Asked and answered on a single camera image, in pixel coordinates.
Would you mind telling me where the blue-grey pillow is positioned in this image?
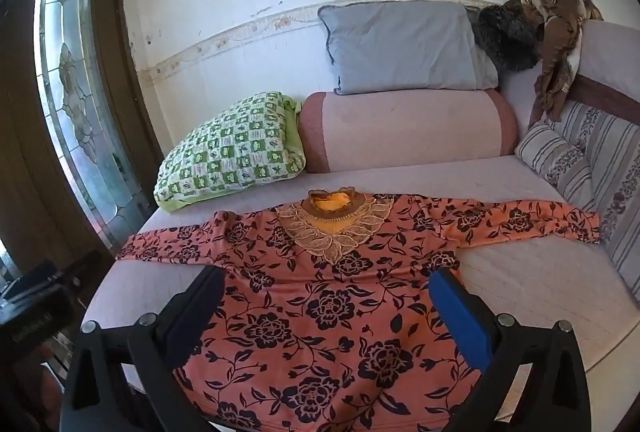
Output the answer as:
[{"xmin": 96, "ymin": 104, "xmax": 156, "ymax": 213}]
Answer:
[{"xmin": 318, "ymin": 2, "xmax": 500, "ymax": 95}]

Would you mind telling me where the pink bolster cushion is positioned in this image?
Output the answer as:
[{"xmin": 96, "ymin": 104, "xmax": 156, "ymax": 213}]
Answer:
[{"xmin": 298, "ymin": 89, "xmax": 518, "ymax": 174}]

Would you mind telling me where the green checkered pillow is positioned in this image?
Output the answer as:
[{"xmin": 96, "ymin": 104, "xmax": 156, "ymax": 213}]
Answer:
[{"xmin": 152, "ymin": 91, "xmax": 307, "ymax": 214}]

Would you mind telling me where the wooden door with stained glass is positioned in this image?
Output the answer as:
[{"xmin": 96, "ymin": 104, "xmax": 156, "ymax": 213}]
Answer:
[{"xmin": 0, "ymin": 0, "xmax": 166, "ymax": 263}]

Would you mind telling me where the dark furry cushion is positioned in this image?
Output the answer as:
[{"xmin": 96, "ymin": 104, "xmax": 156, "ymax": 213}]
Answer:
[{"xmin": 475, "ymin": 0, "xmax": 543, "ymax": 73}]

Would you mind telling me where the brown crumpled cloth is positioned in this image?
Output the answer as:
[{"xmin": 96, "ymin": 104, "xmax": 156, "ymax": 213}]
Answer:
[{"xmin": 520, "ymin": 0, "xmax": 605, "ymax": 123}]

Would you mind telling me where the orange floral blouse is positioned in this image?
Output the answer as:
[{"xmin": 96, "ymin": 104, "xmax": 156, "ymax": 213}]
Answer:
[{"xmin": 116, "ymin": 186, "xmax": 601, "ymax": 432}]

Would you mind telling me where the large striped floral cushion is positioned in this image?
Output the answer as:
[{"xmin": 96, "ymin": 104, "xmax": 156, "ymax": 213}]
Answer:
[{"xmin": 547, "ymin": 101, "xmax": 640, "ymax": 303}]

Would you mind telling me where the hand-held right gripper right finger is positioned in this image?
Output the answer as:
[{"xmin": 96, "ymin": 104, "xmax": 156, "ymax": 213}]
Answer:
[{"xmin": 429, "ymin": 267, "xmax": 593, "ymax": 432}]

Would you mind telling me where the small striped floral cushion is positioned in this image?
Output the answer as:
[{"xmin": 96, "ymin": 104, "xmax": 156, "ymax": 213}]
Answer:
[{"xmin": 515, "ymin": 121, "xmax": 596, "ymax": 213}]

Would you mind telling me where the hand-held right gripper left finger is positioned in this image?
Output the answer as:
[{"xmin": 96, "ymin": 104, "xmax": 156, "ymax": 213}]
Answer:
[{"xmin": 59, "ymin": 264, "xmax": 227, "ymax": 432}]

